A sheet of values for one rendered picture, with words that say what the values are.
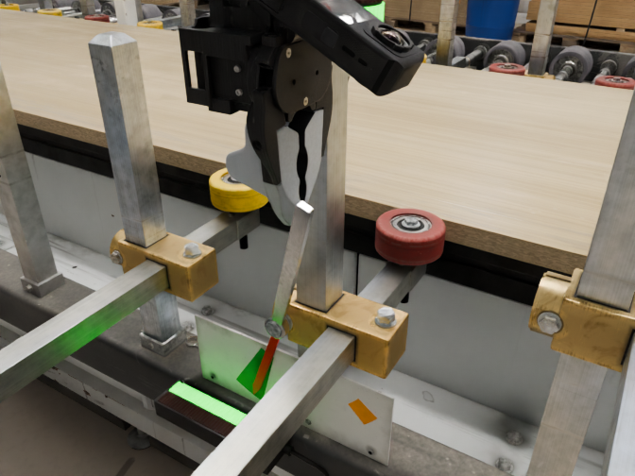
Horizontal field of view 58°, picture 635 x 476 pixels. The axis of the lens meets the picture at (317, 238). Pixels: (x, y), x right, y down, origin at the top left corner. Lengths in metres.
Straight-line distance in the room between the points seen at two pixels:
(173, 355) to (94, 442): 0.92
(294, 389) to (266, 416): 0.04
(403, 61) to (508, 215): 0.40
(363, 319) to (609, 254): 0.24
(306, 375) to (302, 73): 0.26
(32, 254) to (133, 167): 0.33
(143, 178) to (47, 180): 0.60
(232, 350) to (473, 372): 0.34
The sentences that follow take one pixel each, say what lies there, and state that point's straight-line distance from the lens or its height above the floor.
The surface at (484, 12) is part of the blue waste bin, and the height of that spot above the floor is 0.35.
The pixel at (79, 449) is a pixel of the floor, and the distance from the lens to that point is 1.70.
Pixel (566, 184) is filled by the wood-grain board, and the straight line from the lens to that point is 0.83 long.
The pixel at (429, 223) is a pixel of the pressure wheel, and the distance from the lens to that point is 0.67.
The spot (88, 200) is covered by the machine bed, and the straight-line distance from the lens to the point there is 1.18.
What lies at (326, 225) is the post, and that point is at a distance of 0.52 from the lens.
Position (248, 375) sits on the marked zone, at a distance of 0.70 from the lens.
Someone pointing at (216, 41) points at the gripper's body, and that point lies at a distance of 0.40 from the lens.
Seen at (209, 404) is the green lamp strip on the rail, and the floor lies 0.70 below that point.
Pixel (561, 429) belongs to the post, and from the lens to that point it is 0.55.
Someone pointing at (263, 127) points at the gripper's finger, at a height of 1.10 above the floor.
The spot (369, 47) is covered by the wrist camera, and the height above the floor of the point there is 1.15.
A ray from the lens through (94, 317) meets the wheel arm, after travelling 0.64.
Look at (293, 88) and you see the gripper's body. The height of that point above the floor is 1.12.
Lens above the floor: 1.22
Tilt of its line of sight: 30 degrees down
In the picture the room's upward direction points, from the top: straight up
